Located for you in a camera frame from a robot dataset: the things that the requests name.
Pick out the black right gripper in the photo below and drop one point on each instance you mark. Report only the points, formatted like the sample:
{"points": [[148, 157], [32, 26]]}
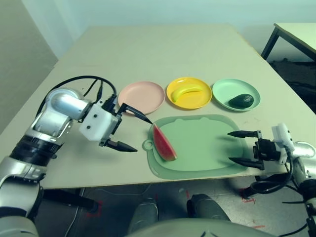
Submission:
{"points": [[266, 150]]}

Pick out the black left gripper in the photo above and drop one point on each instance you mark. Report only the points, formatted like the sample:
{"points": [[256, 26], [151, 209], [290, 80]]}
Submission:
{"points": [[116, 123]]}

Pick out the toy watermelon slice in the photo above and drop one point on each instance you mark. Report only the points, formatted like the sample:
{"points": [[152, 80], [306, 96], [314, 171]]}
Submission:
{"points": [[163, 144]]}

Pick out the toy dark green avocado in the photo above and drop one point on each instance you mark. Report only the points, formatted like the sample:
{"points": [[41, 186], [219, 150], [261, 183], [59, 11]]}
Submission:
{"points": [[240, 100]]}

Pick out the toy yellow banana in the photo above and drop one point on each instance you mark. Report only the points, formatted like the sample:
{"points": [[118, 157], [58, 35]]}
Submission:
{"points": [[184, 91]]}

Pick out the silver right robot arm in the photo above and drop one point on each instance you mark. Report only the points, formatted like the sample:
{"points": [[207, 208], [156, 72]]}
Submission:
{"points": [[303, 149]]}

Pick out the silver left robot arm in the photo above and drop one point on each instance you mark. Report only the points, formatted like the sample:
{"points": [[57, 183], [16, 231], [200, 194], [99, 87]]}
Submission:
{"points": [[61, 103]]}

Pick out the pink plastic plate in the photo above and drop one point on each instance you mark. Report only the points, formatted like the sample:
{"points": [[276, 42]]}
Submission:
{"points": [[143, 97]]}

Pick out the large translucent green cutting board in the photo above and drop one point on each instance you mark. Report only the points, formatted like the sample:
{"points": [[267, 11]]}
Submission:
{"points": [[197, 174]]}

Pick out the light green plastic plate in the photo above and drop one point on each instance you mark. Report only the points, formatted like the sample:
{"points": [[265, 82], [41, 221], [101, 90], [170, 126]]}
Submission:
{"points": [[227, 90]]}

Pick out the yellow orange plastic plate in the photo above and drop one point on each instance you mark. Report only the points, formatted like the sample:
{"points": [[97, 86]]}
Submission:
{"points": [[190, 101]]}

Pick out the silver black robot right leg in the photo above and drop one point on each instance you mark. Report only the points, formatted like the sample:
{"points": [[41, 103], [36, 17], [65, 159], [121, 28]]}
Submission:
{"points": [[205, 207]]}

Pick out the grey robot torso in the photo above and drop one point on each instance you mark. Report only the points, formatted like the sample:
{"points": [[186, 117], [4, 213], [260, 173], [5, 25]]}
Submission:
{"points": [[197, 229]]}

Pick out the side table with black legs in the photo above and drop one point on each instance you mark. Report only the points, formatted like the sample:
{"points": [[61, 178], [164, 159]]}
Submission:
{"points": [[296, 34]]}

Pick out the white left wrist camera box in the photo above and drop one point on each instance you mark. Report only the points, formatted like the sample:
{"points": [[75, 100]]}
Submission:
{"points": [[96, 121]]}

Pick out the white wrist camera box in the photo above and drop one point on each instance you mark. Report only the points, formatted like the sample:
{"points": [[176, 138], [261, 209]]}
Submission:
{"points": [[281, 135], [96, 121]]}

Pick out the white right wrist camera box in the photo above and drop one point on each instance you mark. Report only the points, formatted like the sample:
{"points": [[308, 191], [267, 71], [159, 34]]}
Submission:
{"points": [[281, 135]]}

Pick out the black table base frame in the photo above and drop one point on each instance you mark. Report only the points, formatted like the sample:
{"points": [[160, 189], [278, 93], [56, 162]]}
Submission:
{"points": [[69, 198]]}

